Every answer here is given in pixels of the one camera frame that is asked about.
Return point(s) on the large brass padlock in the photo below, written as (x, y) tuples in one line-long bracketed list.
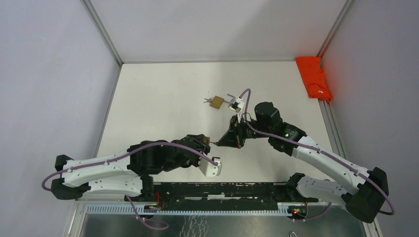
[(218, 101)]

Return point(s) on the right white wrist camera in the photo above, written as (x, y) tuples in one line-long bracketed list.
[(237, 105)]

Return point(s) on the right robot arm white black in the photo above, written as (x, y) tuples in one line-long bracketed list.
[(361, 191)]

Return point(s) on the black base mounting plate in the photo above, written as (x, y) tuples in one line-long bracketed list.
[(181, 196)]

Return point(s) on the orange folded cloth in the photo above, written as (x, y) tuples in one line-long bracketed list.
[(313, 78)]

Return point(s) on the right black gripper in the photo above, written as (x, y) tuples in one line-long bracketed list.
[(230, 139)]

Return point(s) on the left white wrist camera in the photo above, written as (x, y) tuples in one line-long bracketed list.
[(209, 169)]

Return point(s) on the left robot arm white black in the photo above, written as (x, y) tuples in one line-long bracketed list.
[(129, 172)]

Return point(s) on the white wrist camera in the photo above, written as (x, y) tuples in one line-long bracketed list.
[(209, 169), (237, 105)]

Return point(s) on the silver keys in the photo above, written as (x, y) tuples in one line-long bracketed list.
[(207, 100)]

